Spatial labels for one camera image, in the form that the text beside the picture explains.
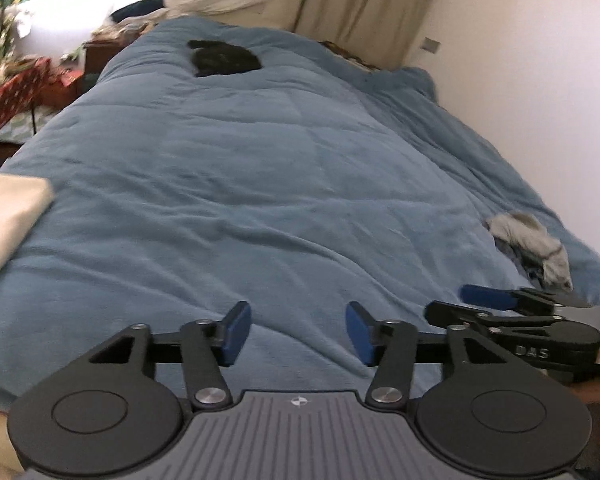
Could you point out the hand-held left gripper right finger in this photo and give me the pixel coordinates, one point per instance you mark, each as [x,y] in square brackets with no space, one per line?
[357,332]

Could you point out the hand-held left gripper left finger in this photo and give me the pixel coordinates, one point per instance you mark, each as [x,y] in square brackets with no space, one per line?
[237,332]

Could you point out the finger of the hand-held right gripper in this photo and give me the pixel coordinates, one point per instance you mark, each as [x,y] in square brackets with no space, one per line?
[485,296]
[480,322]

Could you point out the cream knit vest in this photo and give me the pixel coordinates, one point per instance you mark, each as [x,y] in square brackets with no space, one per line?
[10,230]

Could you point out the pile of clothes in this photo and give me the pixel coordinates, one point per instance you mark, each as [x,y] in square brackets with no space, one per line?
[140,12]

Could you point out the grey crumpled garment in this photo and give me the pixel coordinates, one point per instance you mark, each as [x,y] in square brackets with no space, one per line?
[535,240]

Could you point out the blue fleece blanket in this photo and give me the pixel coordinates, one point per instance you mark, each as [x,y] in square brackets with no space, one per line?
[255,185]

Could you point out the black cloth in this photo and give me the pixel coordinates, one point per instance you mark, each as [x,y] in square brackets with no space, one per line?
[225,59]

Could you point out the dark patterned cloth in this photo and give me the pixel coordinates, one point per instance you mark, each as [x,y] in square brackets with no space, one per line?
[350,55]

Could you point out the checkered floor mat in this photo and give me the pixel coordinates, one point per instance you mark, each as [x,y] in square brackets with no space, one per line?
[25,127]

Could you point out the dark wooden nightstand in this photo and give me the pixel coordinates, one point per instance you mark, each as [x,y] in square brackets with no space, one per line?
[110,60]

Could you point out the beige curtain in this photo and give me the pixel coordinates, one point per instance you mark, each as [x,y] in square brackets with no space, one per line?
[370,5]

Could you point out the red patterned tablecloth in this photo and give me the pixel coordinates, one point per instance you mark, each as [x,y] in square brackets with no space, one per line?
[10,100]

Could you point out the white flower bouquet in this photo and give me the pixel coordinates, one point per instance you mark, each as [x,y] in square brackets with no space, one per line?
[0,25]

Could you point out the grey wall outlet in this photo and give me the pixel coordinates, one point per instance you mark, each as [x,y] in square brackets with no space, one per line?
[431,45]

